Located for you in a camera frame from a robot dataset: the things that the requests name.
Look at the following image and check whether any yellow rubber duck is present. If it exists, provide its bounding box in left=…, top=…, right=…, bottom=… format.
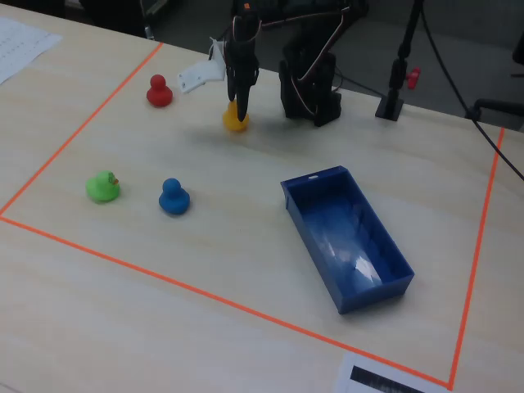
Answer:
left=222, top=100, right=251, bottom=133

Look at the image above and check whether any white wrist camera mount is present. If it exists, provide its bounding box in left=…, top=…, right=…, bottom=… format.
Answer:
left=177, top=37, right=227, bottom=95

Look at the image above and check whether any orange tape strip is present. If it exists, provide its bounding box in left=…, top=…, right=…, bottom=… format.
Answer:
left=448, top=126, right=506, bottom=391
left=0, top=42, right=165, bottom=217
left=0, top=215, right=453, bottom=390

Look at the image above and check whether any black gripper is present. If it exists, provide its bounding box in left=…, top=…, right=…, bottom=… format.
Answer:
left=224, top=14, right=261, bottom=123

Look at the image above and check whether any blue plastic box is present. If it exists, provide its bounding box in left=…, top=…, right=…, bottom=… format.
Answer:
left=279, top=165, right=416, bottom=315

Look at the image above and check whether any thin black cable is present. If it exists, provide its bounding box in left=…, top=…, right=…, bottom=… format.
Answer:
left=338, top=76, right=386, bottom=99

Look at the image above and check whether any white printed paper sheet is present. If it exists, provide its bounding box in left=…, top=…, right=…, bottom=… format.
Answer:
left=0, top=16, right=63, bottom=85

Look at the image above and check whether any blue rubber duck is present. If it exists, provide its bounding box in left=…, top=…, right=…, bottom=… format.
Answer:
left=158, top=177, right=192, bottom=217

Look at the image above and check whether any white paper with black bar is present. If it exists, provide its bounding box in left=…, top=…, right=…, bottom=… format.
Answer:
left=335, top=352, right=451, bottom=393

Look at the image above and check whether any thick black cable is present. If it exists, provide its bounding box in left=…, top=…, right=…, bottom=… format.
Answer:
left=420, top=0, right=524, bottom=182

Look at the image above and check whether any red rubber duck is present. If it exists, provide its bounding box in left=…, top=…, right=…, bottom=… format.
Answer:
left=146, top=74, right=174, bottom=108

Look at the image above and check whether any black camera stand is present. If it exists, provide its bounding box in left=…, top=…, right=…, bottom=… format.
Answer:
left=375, top=0, right=427, bottom=122

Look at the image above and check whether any green rubber duck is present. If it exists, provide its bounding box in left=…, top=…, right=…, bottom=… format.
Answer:
left=84, top=169, right=122, bottom=205

